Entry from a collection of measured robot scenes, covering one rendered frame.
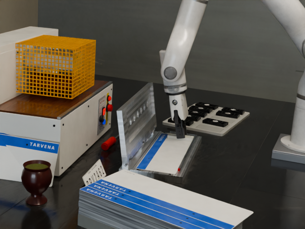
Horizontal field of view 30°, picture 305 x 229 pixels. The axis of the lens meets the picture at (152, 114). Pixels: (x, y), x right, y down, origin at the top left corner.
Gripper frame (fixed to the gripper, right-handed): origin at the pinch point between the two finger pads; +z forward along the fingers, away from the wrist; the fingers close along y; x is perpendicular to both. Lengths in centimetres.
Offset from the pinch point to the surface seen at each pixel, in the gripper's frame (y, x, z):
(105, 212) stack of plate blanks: -79, 5, -3
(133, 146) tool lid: -29.7, 10.3, -4.2
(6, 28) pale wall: 184, 160, -38
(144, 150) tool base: -18.4, 10.2, 0.8
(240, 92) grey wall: 210, -3, 32
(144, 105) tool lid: -5.8, 11.2, -12.5
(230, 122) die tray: 34.7, -14.5, 7.1
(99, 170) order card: -47, 17, -3
